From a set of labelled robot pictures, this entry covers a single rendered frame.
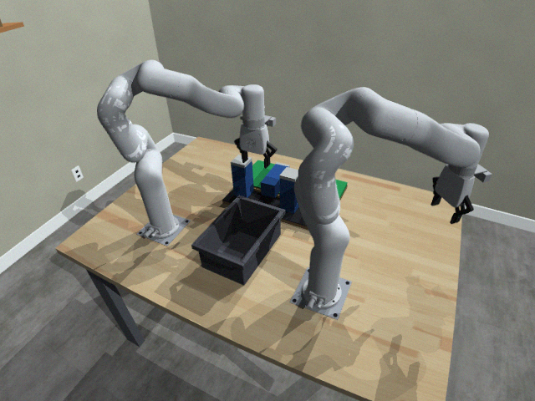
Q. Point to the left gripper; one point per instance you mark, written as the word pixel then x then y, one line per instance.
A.
pixel 255 141

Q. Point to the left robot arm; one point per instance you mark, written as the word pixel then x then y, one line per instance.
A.
pixel 134 142

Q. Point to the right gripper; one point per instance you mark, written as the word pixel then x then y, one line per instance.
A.
pixel 454 189

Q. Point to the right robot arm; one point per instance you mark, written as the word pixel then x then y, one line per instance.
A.
pixel 315 188

